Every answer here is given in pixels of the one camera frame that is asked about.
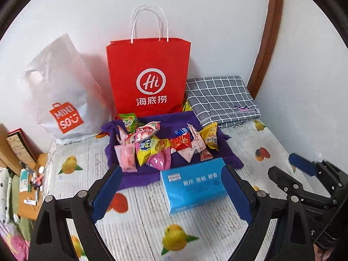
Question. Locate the long white red snack packet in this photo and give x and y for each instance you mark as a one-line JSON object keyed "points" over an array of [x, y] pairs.
{"points": [[193, 132]]}

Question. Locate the yellow triangular snack packet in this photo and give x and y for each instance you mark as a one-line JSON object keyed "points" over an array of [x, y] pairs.
{"points": [[210, 138]]}

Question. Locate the green yellow snack packet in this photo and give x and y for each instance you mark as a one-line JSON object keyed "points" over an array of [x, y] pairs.
{"points": [[128, 121]]}

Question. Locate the pink peach snack packet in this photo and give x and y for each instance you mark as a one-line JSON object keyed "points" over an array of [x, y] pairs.
{"points": [[126, 157]]}

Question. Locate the small blue snack packet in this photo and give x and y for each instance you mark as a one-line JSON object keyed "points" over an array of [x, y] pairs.
{"points": [[181, 132]]}

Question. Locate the grey checked folded cloth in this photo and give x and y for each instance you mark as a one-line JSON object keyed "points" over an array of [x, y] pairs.
{"points": [[217, 98]]}

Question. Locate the yellow foil packet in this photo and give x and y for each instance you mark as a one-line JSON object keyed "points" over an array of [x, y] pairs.
{"points": [[187, 106]]}

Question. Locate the pale pink snack packet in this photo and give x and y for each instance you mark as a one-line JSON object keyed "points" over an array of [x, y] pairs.
{"points": [[194, 148]]}

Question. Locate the blue tissue pack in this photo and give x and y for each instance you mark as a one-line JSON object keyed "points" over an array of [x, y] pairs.
{"points": [[190, 190]]}

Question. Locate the orange red stick packet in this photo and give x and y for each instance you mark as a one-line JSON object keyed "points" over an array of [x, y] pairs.
{"points": [[205, 155]]}

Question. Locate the red paper bag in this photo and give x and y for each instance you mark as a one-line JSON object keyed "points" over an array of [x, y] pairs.
{"points": [[146, 59]]}

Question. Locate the small wooden side table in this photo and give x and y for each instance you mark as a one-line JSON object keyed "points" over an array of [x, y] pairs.
{"points": [[40, 159]]}

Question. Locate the green white tube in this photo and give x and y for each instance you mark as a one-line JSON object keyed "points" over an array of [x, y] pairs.
{"points": [[24, 180]]}

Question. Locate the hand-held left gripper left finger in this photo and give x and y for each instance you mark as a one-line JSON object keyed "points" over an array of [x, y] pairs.
{"points": [[107, 193]]}

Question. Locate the light wooden furniture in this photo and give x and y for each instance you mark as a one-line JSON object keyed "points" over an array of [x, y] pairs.
{"points": [[3, 141]]}

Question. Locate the white dotted cloth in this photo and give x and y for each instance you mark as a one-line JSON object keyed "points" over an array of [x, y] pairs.
{"points": [[3, 195]]}

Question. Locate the pink floral cloth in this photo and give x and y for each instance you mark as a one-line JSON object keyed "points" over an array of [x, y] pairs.
{"points": [[13, 247]]}

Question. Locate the brown wooden door frame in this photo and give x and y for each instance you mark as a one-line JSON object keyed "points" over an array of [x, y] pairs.
{"points": [[272, 27]]}

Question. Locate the white plastic bag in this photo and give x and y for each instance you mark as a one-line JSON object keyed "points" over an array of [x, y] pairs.
{"points": [[62, 87]]}

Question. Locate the fruit print tablecloth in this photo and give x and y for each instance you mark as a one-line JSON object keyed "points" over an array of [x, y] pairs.
{"points": [[146, 223]]}

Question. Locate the magenta snack packet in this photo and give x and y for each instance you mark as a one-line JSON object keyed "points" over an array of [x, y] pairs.
{"points": [[160, 159]]}

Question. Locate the small white tube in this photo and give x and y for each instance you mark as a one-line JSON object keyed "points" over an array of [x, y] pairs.
{"points": [[29, 202]]}

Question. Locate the green cloth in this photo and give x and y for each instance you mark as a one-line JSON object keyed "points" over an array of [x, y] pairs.
{"points": [[16, 212]]}

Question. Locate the brown patterned box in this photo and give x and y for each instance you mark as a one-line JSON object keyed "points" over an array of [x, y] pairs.
{"points": [[20, 148]]}

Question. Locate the small pink bottle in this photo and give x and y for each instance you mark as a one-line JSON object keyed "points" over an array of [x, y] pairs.
{"points": [[38, 180]]}

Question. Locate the purple towel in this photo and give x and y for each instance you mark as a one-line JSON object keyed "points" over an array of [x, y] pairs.
{"points": [[141, 179]]}

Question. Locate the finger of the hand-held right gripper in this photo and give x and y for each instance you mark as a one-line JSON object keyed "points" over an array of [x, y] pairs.
{"points": [[282, 179], [301, 163]]}

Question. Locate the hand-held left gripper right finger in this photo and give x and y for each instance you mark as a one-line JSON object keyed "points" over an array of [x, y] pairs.
{"points": [[236, 193]]}

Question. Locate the yellow blue snack packet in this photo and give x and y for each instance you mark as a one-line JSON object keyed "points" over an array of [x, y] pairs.
{"points": [[145, 148]]}

